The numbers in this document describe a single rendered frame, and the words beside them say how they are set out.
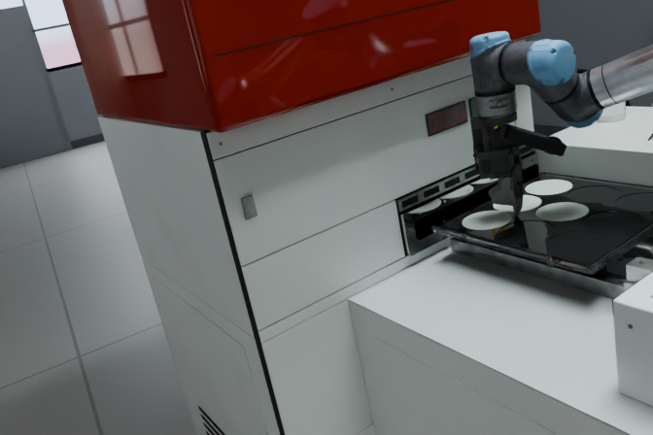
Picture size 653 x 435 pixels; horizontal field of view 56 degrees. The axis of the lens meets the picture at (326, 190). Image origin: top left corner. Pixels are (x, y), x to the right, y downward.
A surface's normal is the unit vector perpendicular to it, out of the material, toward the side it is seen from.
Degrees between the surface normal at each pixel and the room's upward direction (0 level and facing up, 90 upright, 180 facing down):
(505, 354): 0
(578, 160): 90
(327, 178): 90
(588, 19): 90
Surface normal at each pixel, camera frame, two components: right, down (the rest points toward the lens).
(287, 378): 0.56, 0.14
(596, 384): -0.19, -0.94
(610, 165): -0.80, 0.33
